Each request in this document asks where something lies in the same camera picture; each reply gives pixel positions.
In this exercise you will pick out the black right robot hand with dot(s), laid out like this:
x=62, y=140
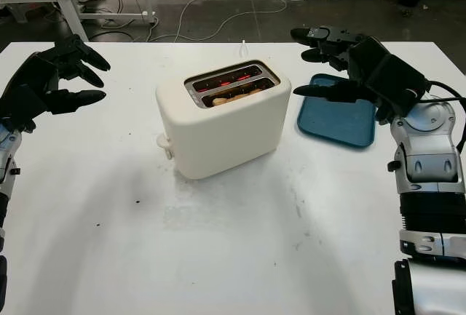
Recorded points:
x=364, y=56

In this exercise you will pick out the cream two-slot toaster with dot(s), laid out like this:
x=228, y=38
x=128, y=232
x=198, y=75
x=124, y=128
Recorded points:
x=218, y=129

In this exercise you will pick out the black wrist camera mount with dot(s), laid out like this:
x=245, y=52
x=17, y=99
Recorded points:
x=22, y=107
x=397, y=78

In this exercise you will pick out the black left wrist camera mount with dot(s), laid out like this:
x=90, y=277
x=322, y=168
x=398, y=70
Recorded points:
x=22, y=107

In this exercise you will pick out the toast slice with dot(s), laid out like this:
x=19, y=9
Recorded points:
x=233, y=97

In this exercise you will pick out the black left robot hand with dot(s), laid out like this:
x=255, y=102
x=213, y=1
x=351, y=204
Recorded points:
x=32, y=71

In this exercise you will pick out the blue plastic tray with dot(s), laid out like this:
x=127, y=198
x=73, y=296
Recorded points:
x=335, y=122

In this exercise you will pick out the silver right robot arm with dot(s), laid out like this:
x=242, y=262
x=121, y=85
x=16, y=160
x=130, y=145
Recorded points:
x=426, y=140

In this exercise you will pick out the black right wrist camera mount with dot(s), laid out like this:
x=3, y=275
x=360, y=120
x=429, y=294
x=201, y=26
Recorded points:
x=397, y=78

